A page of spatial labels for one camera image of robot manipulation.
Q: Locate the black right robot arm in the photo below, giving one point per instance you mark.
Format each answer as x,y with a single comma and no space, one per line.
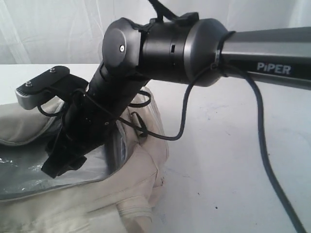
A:
178,49

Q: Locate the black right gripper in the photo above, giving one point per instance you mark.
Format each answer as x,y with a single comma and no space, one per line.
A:
84,127

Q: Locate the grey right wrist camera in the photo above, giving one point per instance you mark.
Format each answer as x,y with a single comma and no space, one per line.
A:
55,82

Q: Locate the clear plastic wrapped package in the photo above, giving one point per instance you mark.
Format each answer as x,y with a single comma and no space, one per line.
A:
23,154

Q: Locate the cream canvas duffel bag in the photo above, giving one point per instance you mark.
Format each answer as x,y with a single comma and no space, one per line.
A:
113,192

